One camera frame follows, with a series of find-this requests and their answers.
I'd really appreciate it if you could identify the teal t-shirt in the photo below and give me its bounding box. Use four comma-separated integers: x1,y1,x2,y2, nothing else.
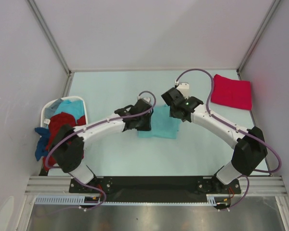
138,104,181,139

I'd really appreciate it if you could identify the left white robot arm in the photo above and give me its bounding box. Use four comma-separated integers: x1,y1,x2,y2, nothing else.
49,97,153,193

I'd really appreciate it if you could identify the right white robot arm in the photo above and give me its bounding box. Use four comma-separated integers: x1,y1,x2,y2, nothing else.
161,87,268,193

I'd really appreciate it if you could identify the folded red t-shirt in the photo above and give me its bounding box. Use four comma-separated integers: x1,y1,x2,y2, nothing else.
210,75,252,111

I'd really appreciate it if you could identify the light blue t-shirt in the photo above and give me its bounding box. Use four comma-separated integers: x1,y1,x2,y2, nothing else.
53,100,85,120

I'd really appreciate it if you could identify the white laundry basket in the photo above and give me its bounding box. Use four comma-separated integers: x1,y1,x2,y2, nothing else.
40,96,88,128

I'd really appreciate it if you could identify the dark red t-shirt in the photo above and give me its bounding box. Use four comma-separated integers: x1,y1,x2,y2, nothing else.
43,112,87,173

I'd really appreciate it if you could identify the dark blue t-shirt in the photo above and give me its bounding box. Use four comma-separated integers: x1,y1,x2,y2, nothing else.
34,127,50,161

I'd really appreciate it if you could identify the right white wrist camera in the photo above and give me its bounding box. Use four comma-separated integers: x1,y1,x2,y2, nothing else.
175,82,190,99

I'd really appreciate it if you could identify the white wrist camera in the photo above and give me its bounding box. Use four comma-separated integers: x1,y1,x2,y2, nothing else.
137,95,151,104
175,82,190,99

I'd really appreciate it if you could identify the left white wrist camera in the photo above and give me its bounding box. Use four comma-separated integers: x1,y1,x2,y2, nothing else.
137,95,151,104

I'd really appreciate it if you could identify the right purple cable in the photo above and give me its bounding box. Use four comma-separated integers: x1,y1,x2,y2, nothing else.
174,68,284,174

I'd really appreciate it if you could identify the purple cable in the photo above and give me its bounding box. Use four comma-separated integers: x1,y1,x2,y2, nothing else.
44,90,157,170
174,68,284,174

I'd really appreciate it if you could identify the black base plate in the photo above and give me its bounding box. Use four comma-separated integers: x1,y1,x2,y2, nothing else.
69,175,241,203

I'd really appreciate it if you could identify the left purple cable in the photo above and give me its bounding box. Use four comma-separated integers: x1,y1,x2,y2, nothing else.
44,90,157,170

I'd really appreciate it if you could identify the light blue cable duct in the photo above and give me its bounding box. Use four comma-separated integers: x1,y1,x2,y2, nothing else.
35,194,104,205

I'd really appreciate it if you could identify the aluminium frame rail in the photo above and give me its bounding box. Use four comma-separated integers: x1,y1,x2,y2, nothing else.
24,175,73,195

